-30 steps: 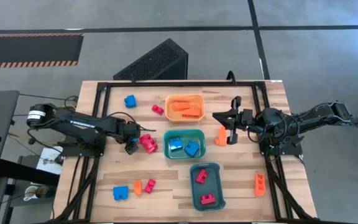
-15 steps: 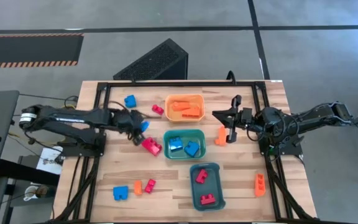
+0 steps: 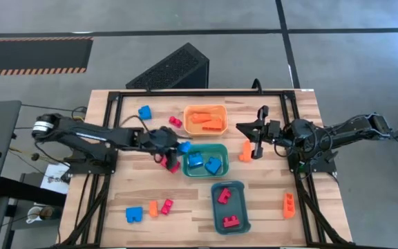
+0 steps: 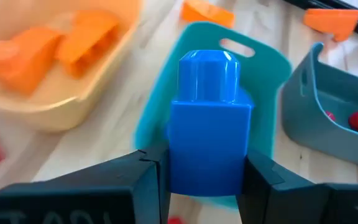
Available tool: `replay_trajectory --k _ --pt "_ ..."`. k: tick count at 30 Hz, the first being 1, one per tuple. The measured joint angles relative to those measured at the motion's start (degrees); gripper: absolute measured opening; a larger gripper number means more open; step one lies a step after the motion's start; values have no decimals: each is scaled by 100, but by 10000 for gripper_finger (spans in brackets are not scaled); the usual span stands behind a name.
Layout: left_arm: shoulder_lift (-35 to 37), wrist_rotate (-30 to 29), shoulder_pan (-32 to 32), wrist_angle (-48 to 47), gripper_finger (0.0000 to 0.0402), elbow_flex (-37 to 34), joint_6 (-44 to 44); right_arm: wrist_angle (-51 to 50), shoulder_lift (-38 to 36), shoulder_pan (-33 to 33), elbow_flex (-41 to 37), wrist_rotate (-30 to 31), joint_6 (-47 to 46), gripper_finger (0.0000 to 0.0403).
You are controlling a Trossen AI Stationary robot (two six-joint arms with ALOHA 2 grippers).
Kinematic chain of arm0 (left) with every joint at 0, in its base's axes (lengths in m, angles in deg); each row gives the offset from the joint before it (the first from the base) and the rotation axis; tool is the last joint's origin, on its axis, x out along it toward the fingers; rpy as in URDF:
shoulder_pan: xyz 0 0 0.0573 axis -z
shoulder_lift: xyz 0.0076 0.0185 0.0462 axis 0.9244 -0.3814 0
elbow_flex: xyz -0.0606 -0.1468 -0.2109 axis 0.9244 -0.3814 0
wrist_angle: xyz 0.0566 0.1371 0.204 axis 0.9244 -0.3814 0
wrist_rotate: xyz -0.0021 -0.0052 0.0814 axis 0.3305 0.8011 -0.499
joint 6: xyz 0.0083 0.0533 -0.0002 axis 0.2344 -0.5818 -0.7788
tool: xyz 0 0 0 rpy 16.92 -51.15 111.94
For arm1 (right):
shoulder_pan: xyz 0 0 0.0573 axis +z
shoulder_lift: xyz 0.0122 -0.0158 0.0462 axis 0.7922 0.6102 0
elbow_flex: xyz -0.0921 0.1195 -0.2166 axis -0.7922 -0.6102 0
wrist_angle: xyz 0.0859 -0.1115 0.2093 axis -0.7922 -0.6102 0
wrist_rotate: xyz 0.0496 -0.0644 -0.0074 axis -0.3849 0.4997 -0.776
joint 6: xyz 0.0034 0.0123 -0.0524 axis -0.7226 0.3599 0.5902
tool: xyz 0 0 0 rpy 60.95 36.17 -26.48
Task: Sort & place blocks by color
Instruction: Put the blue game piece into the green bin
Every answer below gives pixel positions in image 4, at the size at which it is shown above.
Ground long orange toy block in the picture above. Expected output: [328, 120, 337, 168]
[302, 8, 358, 42]

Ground teal plastic bin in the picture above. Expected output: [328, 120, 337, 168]
[134, 21, 293, 210]

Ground cream-orange plastic bin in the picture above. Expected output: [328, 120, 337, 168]
[0, 0, 144, 133]

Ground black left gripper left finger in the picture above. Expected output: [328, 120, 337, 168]
[0, 145, 172, 224]

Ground blue single-stud toy block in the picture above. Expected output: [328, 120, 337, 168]
[167, 49, 255, 197]

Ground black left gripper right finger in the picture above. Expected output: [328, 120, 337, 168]
[236, 148, 358, 224]

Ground grey-blue plastic bin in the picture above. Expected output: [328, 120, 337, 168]
[280, 42, 358, 170]

